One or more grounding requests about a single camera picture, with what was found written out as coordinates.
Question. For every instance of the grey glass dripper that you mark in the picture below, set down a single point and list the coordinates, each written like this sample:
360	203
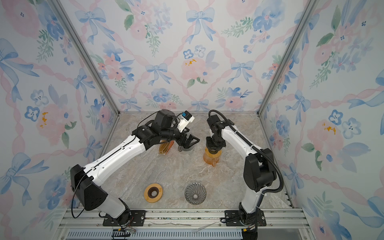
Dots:
195	193

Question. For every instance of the left corner aluminium post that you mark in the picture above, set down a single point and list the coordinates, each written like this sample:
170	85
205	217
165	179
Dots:
85	56

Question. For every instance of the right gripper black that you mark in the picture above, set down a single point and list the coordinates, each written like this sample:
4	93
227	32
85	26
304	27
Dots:
210	146

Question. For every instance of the right corner aluminium post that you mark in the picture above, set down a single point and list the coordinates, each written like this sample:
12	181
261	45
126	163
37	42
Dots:
299	31

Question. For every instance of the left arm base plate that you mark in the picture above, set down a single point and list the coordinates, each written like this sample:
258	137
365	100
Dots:
132	218

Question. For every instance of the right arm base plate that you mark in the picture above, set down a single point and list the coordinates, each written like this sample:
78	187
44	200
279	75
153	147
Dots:
234	218

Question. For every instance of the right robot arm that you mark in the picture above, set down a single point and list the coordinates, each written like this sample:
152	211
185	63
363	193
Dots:
259	172

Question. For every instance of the coffee filter pack orange clip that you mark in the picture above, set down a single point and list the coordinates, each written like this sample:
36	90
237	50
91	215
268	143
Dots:
165	147

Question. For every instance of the grey glass carafe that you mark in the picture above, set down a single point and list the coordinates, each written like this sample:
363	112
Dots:
182	149

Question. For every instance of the orange glass carafe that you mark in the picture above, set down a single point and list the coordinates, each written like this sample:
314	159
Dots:
212	159

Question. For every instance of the corner aluminium post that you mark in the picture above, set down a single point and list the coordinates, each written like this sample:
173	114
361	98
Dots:
299	31
85	56

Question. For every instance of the aluminium front rail frame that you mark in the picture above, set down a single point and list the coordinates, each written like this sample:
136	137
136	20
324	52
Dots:
187	224

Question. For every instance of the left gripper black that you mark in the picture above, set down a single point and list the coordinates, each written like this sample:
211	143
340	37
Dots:
182	142

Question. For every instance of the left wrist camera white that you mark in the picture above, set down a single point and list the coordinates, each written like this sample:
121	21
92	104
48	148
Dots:
186	118

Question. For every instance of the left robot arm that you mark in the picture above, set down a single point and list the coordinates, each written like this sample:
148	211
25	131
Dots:
87	181

